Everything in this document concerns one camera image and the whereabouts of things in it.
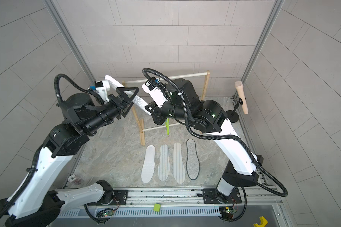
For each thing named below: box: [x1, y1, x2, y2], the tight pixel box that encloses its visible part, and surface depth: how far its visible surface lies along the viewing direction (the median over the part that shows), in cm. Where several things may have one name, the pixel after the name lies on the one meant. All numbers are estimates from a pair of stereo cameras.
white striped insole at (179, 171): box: [172, 142, 186, 184], surface depth 84 cm
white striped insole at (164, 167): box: [158, 144, 171, 182], surface depth 84 cm
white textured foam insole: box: [141, 145, 156, 184], surface depth 83 cm
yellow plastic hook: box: [252, 216, 269, 227], surface depth 64 cm
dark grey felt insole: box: [185, 138, 201, 181], surface depth 84 cm
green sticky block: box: [153, 203, 161, 212], surface depth 69 cm
